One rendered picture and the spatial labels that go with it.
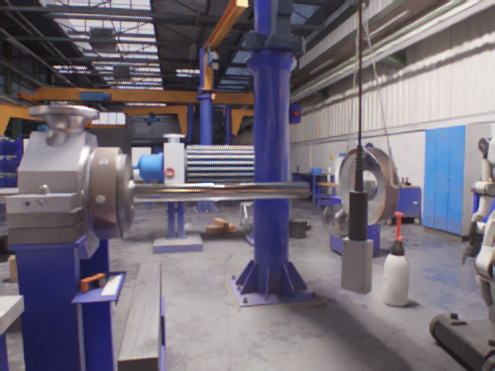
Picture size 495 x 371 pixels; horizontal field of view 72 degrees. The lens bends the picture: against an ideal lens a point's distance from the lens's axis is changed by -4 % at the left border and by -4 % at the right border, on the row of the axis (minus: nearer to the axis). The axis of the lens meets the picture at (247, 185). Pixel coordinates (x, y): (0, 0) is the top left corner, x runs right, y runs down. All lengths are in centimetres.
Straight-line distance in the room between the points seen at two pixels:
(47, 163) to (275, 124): 215
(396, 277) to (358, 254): 238
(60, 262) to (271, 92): 236
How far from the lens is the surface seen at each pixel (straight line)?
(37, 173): 134
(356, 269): 89
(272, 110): 312
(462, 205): 617
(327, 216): 196
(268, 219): 313
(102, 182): 136
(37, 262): 126
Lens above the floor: 121
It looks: 4 degrees down
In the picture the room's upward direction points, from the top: straight up
